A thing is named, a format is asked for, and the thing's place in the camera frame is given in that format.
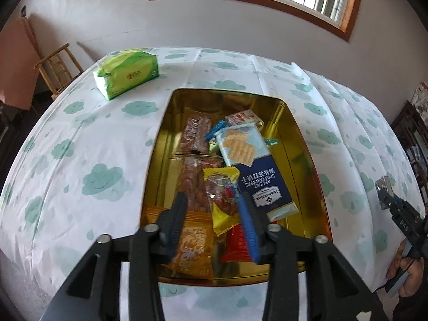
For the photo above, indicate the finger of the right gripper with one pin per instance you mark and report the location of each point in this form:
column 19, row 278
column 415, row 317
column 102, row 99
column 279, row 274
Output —
column 398, row 200
column 385, row 199

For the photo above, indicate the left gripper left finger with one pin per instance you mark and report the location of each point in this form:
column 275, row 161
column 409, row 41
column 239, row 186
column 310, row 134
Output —
column 91, row 290

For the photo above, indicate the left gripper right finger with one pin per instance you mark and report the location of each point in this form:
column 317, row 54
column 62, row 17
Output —
column 334, row 290

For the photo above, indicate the orange snack packet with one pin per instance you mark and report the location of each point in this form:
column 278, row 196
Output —
column 193, row 256

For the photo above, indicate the red snack packet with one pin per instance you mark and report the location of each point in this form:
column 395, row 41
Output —
column 235, row 248

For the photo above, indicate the navy blue cracker packet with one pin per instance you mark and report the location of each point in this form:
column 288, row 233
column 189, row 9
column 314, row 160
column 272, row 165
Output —
column 243, row 147

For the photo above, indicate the yellow candy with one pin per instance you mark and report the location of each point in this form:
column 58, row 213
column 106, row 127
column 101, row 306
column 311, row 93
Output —
column 220, row 189

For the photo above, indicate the pink snack packet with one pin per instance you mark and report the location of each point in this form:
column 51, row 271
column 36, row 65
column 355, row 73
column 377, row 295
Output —
column 244, row 117

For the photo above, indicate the clear bag of nuts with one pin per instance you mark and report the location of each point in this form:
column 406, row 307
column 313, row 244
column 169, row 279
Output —
column 191, row 180

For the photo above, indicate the brown peanut snack packet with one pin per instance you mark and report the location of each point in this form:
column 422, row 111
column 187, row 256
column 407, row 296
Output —
column 193, row 136

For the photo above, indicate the grey foil snack packet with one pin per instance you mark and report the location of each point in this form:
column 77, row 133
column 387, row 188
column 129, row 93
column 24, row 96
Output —
column 384, row 184

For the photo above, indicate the small blue candy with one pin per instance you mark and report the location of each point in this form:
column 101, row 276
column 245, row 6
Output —
column 270, row 141

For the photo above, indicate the gold metal tin tray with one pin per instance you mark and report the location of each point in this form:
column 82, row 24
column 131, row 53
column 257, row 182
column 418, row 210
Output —
column 216, row 150

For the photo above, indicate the dark wooden shelf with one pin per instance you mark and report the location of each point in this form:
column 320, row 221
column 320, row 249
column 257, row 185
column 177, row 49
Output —
column 411, row 131

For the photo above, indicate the stacked papers on shelf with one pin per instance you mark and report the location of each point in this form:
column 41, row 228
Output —
column 420, row 101

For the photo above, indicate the cloud pattern tablecloth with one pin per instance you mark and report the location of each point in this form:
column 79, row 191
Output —
column 82, row 172

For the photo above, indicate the green tissue pack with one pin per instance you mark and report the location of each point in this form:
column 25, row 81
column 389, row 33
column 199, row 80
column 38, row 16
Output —
column 122, row 71

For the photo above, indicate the wooden chair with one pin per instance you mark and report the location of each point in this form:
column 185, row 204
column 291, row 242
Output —
column 59, row 69

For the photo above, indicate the pink cloth covered furniture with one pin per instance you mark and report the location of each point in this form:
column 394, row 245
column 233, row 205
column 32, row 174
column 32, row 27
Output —
column 19, row 54

